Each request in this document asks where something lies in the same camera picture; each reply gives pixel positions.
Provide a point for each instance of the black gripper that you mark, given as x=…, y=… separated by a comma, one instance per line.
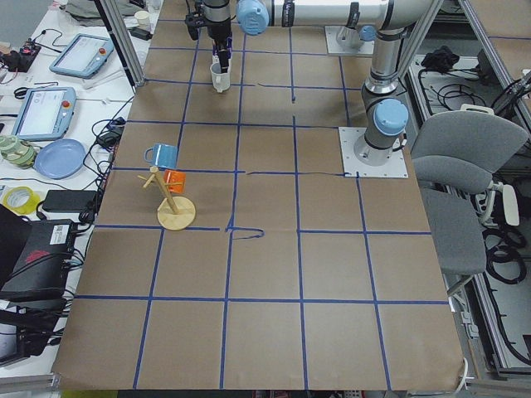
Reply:
x=219, y=29

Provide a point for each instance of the white mug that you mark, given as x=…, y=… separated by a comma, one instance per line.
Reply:
x=220, y=80

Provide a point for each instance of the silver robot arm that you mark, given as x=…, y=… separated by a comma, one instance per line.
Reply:
x=387, y=117

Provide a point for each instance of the paper cup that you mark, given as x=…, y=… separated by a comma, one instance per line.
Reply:
x=143, y=19

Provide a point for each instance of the blue mug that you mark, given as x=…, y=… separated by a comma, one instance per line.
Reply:
x=162, y=155

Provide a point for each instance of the upper blue teach pendant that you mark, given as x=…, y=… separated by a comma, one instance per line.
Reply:
x=83, y=57

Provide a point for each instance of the blue teach pendant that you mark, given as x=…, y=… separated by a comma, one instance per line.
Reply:
x=45, y=114
x=83, y=57

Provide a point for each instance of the orange mug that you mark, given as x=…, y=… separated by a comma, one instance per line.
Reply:
x=175, y=181

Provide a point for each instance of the wooden mug tree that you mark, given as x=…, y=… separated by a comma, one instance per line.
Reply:
x=175, y=212

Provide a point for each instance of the lower blue teach pendant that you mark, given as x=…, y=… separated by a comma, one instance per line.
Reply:
x=45, y=114

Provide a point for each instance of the blue plate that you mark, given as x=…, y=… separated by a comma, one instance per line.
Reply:
x=61, y=158

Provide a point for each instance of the black power adapter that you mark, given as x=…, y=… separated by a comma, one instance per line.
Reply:
x=68, y=200

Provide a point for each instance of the yellow tape roll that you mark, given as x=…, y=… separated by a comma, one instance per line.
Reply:
x=21, y=200

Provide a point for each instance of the grey office chair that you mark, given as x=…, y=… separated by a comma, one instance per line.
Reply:
x=455, y=156

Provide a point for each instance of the black electronics box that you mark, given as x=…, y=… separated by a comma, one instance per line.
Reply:
x=33, y=260

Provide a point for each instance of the aluminium frame post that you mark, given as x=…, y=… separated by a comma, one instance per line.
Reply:
x=119, y=34

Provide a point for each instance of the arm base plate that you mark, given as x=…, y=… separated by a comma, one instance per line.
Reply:
x=361, y=160
x=343, y=41

